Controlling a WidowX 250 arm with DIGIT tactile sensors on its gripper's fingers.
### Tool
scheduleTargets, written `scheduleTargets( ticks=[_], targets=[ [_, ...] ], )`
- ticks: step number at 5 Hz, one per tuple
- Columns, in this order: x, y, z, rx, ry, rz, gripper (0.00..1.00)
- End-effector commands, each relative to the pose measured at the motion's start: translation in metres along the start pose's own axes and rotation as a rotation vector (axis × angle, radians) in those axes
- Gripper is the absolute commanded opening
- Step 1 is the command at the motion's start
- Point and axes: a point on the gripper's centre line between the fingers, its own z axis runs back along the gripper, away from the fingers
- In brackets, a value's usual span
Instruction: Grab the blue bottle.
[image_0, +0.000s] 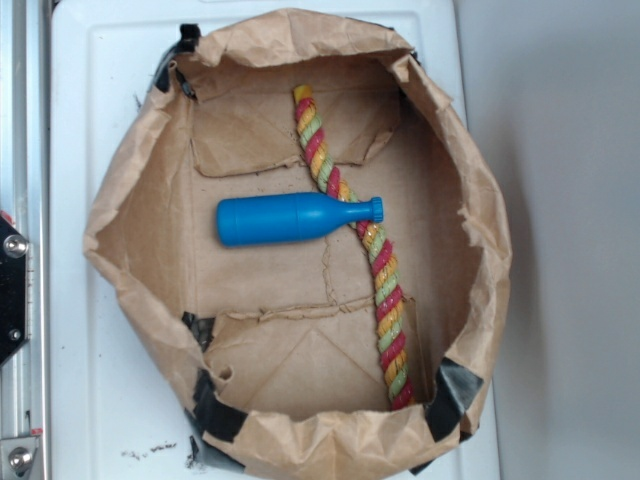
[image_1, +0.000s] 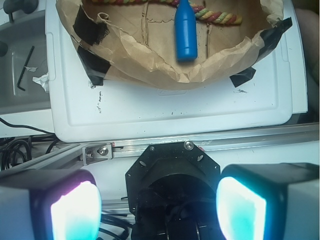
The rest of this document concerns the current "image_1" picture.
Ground blue plastic bottle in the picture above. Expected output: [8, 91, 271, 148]
[174, 0, 198, 62]

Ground brown paper bag liner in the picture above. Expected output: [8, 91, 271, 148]
[55, 0, 293, 90]

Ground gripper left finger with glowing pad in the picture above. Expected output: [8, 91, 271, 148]
[0, 169, 102, 240]

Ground aluminium extrusion rail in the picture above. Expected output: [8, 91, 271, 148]
[0, 122, 320, 175]

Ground multicoloured twisted rope toy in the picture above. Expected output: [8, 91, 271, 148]
[91, 0, 243, 25]

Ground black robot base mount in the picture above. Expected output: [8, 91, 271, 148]
[125, 141, 224, 240]

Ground black hex key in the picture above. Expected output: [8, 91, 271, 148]
[16, 45, 35, 91]

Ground crumpled white paper scrap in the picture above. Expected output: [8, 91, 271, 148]
[32, 72, 50, 93]

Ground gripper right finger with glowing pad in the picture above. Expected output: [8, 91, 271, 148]
[216, 162, 320, 240]

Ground black cable bundle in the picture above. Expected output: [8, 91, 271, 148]
[0, 116, 61, 171]

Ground grey plastic bin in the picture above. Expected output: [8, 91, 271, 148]
[0, 0, 50, 115]

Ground white plastic tray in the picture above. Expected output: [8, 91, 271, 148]
[45, 0, 308, 143]

